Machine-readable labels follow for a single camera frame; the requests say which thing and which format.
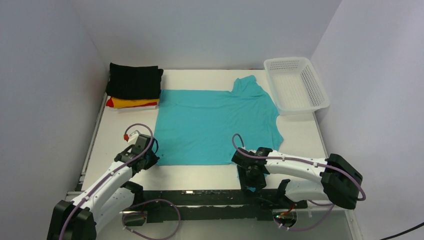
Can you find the turquoise t-shirt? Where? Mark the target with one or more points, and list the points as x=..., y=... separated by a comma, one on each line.
x=197, y=131

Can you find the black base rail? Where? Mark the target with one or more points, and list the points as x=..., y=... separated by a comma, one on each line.
x=171, y=205

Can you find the aluminium frame rail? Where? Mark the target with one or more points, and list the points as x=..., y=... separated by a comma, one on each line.
x=77, y=189

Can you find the folded black t-shirt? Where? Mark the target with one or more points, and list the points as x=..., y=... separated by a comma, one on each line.
x=134, y=83

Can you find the folded red t-shirt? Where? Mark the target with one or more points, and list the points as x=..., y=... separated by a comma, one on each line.
x=111, y=103

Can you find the folded yellow t-shirt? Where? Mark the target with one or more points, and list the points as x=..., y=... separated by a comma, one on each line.
x=134, y=102

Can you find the white plastic basket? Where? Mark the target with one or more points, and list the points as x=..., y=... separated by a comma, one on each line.
x=295, y=85

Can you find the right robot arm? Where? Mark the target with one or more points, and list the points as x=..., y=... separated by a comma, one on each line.
x=330, y=179

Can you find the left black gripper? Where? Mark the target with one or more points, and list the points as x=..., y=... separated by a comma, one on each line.
x=149, y=159

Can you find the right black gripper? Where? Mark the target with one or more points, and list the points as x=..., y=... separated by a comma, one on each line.
x=247, y=175

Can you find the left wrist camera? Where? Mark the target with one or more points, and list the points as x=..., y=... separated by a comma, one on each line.
x=131, y=138

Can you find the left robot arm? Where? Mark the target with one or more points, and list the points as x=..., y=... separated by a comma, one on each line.
x=83, y=217

